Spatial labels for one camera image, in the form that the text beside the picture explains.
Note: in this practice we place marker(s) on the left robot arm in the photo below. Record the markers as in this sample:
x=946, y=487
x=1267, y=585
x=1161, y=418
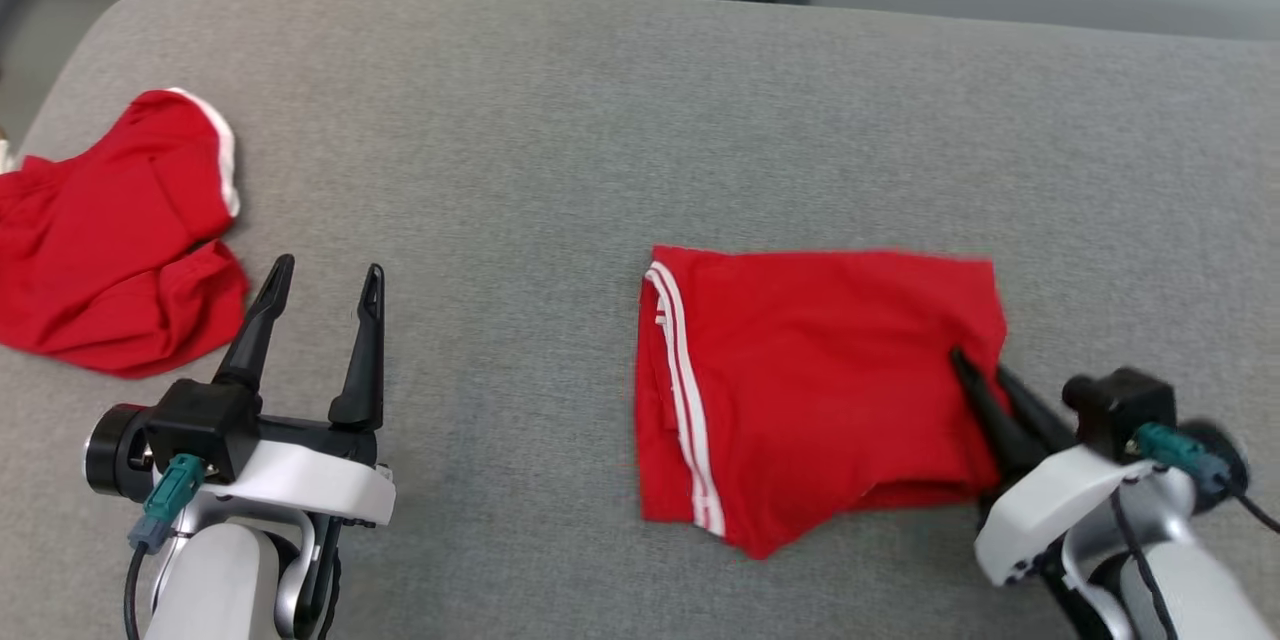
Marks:
x=220, y=580

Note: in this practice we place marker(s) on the red shirt with white sleeves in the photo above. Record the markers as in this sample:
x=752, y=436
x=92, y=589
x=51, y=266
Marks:
x=820, y=380

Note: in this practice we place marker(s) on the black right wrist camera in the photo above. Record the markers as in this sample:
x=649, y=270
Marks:
x=1120, y=405

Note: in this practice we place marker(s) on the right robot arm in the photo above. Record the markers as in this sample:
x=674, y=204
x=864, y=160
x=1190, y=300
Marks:
x=1200, y=590

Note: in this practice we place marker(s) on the red shorts with white stripe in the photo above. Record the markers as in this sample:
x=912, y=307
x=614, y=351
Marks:
x=100, y=260

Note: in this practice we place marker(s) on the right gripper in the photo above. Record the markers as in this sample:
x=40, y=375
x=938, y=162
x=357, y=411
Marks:
x=1060, y=510

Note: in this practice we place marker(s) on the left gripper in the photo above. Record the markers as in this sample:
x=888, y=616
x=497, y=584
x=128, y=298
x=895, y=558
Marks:
x=320, y=490

